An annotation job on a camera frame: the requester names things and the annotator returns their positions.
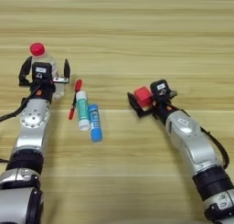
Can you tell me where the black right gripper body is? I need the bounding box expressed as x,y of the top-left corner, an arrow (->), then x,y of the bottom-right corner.
145,91 -> 179,125

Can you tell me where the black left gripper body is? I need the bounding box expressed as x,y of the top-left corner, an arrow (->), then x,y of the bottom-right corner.
19,76 -> 70,104

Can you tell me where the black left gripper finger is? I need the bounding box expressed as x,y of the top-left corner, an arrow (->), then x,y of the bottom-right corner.
62,58 -> 71,80
17,55 -> 34,88

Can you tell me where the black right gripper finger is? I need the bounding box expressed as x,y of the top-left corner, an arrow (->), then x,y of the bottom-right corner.
126,91 -> 154,119

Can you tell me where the red cube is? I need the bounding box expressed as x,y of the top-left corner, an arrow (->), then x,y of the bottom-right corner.
133,86 -> 154,109

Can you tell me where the clear bottle with red cap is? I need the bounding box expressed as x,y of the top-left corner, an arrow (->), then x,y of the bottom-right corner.
28,41 -> 67,101

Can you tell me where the blue glue stick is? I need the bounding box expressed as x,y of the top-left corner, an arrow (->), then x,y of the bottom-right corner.
88,103 -> 104,144

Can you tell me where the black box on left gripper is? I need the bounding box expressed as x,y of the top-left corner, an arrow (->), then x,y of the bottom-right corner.
31,61 -> 53,83

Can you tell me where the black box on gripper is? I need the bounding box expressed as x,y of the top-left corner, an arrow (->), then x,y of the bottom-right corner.
149,79 -> 172,101
31,61 -> 53,83

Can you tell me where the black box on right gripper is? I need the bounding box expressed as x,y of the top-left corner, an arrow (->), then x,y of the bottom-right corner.
149,79 -> 172,101

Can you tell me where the red pen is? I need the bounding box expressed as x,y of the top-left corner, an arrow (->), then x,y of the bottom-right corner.
68,79 -> 84,122

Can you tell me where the green and white glue stick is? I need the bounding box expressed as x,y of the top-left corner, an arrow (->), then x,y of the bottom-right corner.
75,90 -> 91,132

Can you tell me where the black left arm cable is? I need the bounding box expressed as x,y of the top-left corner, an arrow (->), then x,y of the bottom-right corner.
0,83 -> 42,123

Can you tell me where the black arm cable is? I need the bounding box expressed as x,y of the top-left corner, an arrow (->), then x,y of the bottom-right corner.
169,106 -> 230,170
0,83 -> 42,123

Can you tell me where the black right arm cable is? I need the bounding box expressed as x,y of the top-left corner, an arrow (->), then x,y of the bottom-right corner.
169,106 -> 230,170

